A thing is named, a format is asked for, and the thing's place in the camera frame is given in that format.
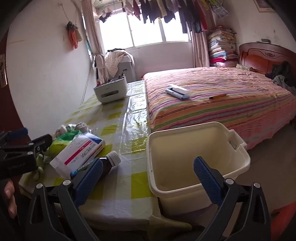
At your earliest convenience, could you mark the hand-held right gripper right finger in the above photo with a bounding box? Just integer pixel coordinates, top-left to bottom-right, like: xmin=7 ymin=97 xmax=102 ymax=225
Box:
xmin=183 ymin=157 xmax=271 ymax=241

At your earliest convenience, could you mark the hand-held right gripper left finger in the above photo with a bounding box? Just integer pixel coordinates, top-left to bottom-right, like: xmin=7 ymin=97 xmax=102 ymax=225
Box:
xmin=23 ymin=159 xmax=104 ymax=241

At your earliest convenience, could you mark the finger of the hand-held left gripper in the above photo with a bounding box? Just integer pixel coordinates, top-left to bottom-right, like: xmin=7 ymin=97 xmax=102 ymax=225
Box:
xmin=28 ymin=134 xmax=53 ymax=160
xmin=0 ymin=128 xmax=28 ymax=146

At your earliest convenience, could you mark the green plastic bag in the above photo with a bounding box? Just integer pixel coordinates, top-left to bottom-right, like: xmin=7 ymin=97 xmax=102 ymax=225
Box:
xmin=47 ymin=130 xmax=81 ymax=156

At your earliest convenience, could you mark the pale green wrapper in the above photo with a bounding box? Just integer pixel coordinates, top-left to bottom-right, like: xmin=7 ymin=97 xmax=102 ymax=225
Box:
xmin=32 ymin=148 xmax=50 ymax=180

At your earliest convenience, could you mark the brown bottle white cap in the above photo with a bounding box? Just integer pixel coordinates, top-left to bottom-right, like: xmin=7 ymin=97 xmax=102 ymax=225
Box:
xmin=70 ymin=151 xmax=121 ymax=180

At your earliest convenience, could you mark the white pink medicine box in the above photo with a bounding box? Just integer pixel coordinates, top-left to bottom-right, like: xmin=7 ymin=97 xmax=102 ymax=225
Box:
xmin=50 ymin=134 xmax=106 ymax=179

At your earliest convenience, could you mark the cream plastic bin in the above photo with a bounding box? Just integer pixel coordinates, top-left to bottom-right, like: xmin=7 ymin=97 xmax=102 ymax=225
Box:
xmin=146 ymin=122 xmax=251 ymax=216

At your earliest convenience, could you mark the white lace sock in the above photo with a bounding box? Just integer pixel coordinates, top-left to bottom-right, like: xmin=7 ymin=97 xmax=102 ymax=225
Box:
xmin=74 ymin=122 xmax=89 ymax=133

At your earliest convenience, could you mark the person's left hand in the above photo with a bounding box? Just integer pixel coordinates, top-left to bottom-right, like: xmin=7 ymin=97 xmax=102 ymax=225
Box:
xmin=0 ymin=179 xmax=18 ymax=218

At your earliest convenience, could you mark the crumpled white plastic bag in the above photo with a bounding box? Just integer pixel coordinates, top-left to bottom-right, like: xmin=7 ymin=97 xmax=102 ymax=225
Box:
xmin=54 ymin=124 xmax=77 ymax=139

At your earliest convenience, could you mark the dark red door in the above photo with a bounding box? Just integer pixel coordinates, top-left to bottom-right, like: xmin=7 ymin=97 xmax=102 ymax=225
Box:
xmin=0 ymin=28 xmax=31 ymax=144

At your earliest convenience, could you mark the yellow checked tablecloth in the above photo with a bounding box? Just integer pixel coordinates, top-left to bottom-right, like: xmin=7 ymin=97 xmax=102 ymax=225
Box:
xmin=18 ymin=80 xmax=162 ymax=232

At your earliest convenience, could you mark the striped bedsheet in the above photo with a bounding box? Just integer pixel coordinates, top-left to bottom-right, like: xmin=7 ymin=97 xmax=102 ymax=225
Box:
xmin=142 ymin=67 xmax=296 ymax=151

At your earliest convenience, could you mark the white desk organizer box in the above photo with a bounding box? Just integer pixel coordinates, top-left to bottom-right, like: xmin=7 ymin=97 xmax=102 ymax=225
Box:
xmin=93 ymin=75 xmax=128 ymax=103

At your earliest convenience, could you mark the red plastic stool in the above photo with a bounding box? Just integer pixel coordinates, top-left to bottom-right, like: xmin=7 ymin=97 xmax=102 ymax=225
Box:
xmin=270 ymin=202 xmax=296 ymax=241

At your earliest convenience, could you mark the white hanging garment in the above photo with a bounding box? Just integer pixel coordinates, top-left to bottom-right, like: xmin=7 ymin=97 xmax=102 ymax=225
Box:
xmin=94 ymin=54 xmax=109 ymax=84

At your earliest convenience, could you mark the dotted white cloth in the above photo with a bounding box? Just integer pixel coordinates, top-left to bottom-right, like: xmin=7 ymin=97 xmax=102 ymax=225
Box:
xmin=105 ymin=50 xmax=130 ymax=77

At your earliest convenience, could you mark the white appliance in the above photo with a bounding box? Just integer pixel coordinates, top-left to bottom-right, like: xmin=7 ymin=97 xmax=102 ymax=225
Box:
xmin=117 ymin=52 xmax=137 ymax=81

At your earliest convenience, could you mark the orange hanging cloth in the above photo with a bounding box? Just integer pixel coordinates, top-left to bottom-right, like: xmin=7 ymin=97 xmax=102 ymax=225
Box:
xmin=66 ymin=21 xmax=82 ymax=49

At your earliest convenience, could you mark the beige curtain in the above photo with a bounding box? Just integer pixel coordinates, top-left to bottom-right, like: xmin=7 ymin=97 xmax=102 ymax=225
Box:
xmin=80 ymin=0 xmax=103 ymax=56
xmin=191 ymin=28 xmax=210 ymax=67

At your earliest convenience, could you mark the dark clothes pile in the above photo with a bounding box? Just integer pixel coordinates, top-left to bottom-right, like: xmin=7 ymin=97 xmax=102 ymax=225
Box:
xmin=265 ymin=61 xmax=296 ymax=94

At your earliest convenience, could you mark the wooden headboard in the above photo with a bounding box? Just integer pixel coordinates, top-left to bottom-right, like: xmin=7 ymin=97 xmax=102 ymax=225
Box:
xmin=239 ymin=42 xmax=296 ymax=77

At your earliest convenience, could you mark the stack of folded quilts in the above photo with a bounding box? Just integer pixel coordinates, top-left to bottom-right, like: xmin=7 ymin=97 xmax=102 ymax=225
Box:
xmin=207 ymin=25 xmax=240 ymax=67

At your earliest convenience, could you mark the window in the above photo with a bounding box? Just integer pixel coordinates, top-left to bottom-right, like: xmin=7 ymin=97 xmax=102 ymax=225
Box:
xmin=98 ymin=9 xmax=192 ymax=52

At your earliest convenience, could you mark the row of hanging clothes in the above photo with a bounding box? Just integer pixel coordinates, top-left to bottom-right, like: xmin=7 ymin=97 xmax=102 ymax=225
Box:
xmin=96 ymin=0 xmax=229 ymax=34

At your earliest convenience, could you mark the wall poster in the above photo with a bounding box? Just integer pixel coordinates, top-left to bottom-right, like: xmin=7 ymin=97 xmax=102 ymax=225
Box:
xmin=0 ymin=54 xmax=7 ymax=88

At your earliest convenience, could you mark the framed wall picture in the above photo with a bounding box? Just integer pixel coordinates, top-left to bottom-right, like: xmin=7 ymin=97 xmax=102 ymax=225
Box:
xmin=253 ymin=0 xmax=275 ymax=12

